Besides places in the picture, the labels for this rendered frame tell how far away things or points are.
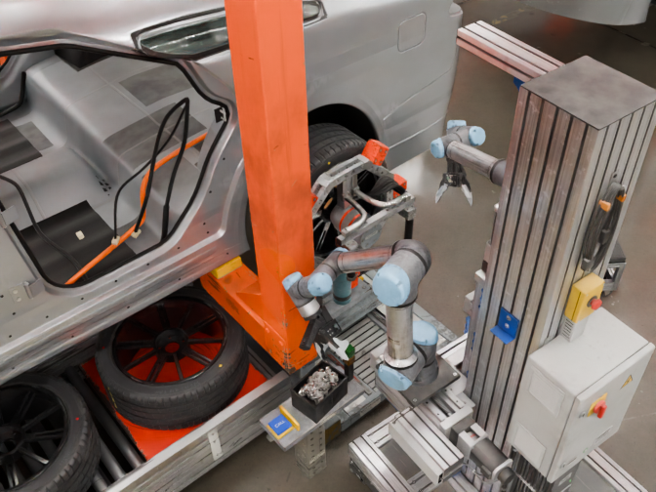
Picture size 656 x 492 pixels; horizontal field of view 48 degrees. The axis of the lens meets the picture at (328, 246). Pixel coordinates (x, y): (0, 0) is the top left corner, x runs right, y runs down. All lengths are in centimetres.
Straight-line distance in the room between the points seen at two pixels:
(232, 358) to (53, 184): 118
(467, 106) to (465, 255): 160
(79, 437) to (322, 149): 152
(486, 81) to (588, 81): 400
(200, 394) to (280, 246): 87
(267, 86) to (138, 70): 198
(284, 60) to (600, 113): 89
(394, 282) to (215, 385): 124
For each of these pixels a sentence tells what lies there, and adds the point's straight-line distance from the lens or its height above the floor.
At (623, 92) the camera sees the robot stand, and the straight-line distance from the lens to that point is 197.
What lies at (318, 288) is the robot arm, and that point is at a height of 121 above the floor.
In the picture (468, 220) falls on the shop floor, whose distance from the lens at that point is 460.
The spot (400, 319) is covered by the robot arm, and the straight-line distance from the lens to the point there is 230.
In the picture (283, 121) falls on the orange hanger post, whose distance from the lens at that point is 227.
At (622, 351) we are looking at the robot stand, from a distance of 241.
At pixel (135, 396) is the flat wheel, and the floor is 50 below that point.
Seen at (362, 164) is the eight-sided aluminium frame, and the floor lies 112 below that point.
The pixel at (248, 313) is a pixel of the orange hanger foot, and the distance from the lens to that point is 313.
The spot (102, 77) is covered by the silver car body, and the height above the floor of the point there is 104.
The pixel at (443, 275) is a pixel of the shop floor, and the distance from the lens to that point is 423.
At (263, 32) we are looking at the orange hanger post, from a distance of 209.
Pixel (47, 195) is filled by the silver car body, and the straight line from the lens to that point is 361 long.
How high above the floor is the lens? 300
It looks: 43 degrees down
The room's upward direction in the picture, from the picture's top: 2 degrees counter-clockwise
